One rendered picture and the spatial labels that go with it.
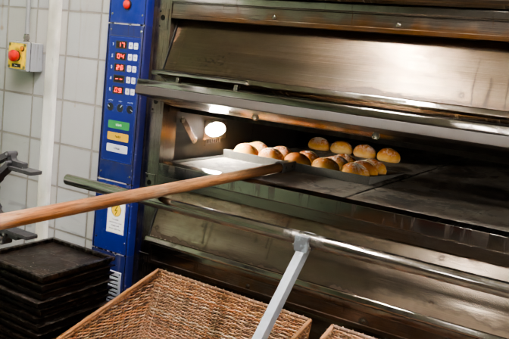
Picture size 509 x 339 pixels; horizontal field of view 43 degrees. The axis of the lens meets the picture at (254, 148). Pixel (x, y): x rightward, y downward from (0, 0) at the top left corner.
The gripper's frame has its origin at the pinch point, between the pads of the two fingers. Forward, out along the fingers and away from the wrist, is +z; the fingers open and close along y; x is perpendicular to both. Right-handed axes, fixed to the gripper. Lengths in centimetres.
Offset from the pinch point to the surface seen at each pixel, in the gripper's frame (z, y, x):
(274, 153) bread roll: 0, -4, -102
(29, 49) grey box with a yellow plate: -78, -30, -62
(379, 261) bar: 65, 2, -32
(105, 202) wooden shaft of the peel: 9.7, -1.0, -11.7
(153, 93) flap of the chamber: -15, -22, -54
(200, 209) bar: 20.7, 1.1, -31.6
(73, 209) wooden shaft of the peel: 9.8, -0.6, -2.4
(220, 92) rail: 8, -25, -55
